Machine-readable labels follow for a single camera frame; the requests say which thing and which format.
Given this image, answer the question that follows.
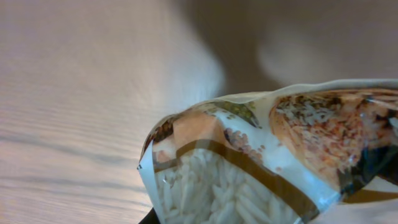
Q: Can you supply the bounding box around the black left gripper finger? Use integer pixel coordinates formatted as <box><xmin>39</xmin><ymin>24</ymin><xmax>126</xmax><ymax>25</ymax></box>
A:
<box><xmin>139</xmin><ymin>208</ymin><xmax>160</xmax><ymax>224</ymax></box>

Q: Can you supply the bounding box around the beige mushroom pouch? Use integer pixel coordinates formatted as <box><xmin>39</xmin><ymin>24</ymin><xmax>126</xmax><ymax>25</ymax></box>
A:
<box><xmin>137</xmin><ymin>79</ymin><xmax>397</xmax><ymax>223</ymax></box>

